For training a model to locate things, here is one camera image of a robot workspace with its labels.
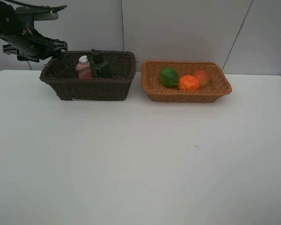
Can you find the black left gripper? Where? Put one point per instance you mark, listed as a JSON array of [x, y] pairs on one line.
[[29, 45]]

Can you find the pink bottle white cap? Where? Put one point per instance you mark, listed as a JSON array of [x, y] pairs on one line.
[[83, 68]]

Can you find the black pump bottle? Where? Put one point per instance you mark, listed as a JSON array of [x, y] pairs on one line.
[[102, 67]]

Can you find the green lime fruit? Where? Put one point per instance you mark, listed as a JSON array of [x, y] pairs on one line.
[[169, 77]]

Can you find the orange tangerine fruit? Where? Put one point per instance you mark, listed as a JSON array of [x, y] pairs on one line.
[[189, 83]]

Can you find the red orange peach fruit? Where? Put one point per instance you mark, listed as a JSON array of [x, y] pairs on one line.
[[202, 76]]

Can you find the translucent purple plastic cup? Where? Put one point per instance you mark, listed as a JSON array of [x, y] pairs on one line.
[[63, 69]]

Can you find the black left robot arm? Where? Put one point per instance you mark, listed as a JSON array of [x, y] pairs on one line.
[[8, 14]]

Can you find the dark brown wicker basket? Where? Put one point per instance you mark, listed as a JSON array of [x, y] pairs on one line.
[[123, 69]]

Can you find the orange wicker basket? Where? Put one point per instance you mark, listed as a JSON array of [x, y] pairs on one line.
[[218, 84]]

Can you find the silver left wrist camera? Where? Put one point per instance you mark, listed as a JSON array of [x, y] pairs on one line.
[[45, 13]]

